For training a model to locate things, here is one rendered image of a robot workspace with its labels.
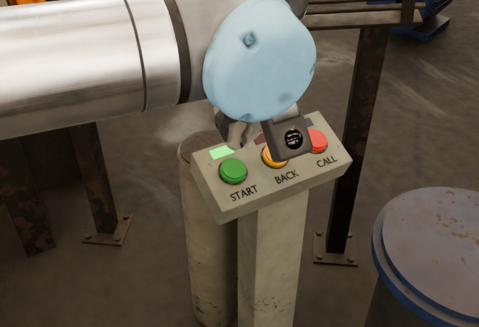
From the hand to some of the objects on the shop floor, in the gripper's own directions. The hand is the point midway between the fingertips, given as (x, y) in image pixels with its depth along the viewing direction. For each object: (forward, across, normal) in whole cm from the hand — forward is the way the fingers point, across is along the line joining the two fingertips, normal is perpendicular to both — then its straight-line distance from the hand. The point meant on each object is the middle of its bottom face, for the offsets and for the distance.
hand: (239, 147), depth 70 cm
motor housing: (+84, +27, -36) cm, 95 cm away
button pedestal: (+63, -8, +21) cm, 67 cm away
